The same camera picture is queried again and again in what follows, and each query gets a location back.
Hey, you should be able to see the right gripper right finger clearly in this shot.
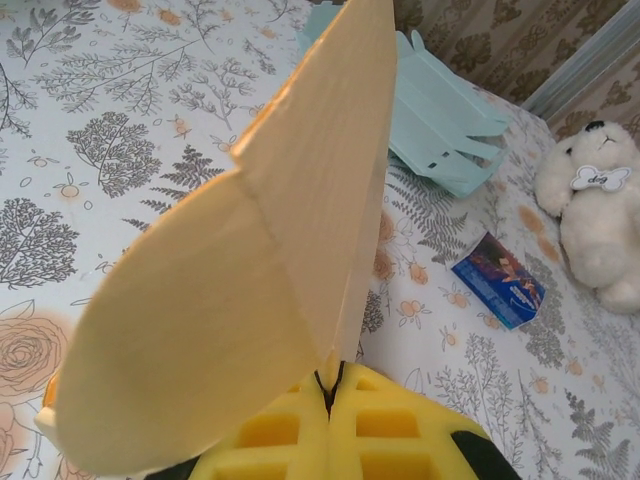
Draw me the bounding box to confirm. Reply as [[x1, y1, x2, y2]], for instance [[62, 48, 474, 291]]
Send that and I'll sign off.
[[327, 362, 521, 480]]

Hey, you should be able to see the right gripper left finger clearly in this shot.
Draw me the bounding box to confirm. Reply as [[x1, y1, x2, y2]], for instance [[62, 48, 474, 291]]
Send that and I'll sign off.
[[149, 378, 332, 480]]

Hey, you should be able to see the orange paper box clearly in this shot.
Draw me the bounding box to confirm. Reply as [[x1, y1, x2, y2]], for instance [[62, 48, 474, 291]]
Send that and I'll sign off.
[[34, 0, 399, 476]]

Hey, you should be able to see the light blue paper box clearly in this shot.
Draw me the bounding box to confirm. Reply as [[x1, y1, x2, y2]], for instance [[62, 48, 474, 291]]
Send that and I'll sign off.
[[294, 0, 511, 197]]

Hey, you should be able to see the blue printed tissue pack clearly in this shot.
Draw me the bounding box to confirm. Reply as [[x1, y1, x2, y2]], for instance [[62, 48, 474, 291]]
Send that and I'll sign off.
[[450, 231, 547, 332]]

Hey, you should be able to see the white plush dog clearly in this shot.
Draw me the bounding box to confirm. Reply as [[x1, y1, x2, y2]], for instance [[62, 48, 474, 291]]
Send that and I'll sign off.
[[533, 119, 640, 315]]

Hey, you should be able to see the aluminium corner post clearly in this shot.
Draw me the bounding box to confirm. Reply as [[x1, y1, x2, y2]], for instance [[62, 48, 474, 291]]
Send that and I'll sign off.
[[519, 0, 640, 121]]

